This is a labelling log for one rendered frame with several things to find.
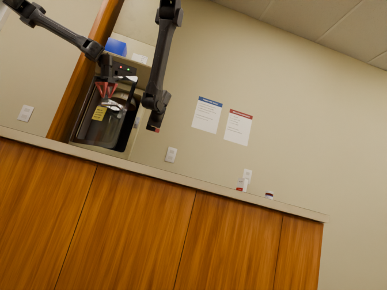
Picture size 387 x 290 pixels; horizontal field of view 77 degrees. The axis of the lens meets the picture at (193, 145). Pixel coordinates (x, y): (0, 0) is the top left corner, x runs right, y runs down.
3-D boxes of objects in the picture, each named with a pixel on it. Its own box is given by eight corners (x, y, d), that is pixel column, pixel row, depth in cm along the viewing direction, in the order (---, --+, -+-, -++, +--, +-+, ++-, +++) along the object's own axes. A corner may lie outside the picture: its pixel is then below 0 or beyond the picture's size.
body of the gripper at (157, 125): (165, 110, 124) (167, 105, 117) (159, 129, 122) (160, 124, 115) (152, 106, 123) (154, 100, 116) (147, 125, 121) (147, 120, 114)
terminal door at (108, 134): (70, 142, 129) (95, 76, 139) (114, 149, 116) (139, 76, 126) (69, 141, 128) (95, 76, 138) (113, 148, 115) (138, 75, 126)
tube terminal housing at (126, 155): (76, 157, 152) (115, 54, 172) (127, 171, 157) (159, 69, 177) (64, 150, 128) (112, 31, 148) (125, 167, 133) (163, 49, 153)
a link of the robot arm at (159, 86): (156, 4, 101) (179, 5, 97) (163, 10, 106) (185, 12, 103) (136, 106, 106) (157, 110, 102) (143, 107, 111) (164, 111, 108)
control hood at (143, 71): (95, 73, 140) (101, 58, 143) (150, 91, 145) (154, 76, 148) (91, 63, 129) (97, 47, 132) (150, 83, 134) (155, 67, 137)
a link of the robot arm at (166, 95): (139, 102, 106) (155, 105, 103) (150, 80, 109) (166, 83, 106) (150, 115, 117) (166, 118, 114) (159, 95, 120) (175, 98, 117)
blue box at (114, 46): (105, 60, 142) (110, 47, 145) (122, 65, 144) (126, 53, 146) (103, 50, 133) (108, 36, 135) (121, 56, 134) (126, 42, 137)
